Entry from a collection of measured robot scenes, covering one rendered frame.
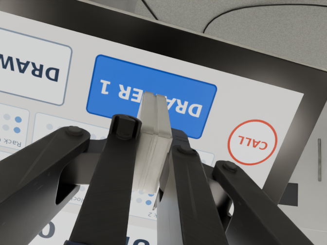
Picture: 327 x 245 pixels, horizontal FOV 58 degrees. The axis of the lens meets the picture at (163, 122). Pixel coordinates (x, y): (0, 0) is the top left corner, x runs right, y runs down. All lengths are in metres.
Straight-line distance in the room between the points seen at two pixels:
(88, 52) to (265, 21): 1.48
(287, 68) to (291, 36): 1.52
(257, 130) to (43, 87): 0.17
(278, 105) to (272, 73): 0.03
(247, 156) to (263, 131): 0.02
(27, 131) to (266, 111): 0.19
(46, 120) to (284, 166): 0.20
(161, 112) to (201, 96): 0.08
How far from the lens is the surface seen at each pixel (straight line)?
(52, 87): 0.24
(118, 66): 0.22
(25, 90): 0.24
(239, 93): 0.23
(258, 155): 0.26
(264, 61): 0.24
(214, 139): 0.24
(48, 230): 0.30
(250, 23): 1.67
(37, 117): 0.25
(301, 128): 0.26
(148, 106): 0.16
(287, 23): 1.68
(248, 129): 0.25
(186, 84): 0.23
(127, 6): 0.37
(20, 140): 0.26
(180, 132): 0.16
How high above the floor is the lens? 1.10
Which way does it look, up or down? 21 degrees down
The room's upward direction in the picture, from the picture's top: 169 degrees counter-clockwise
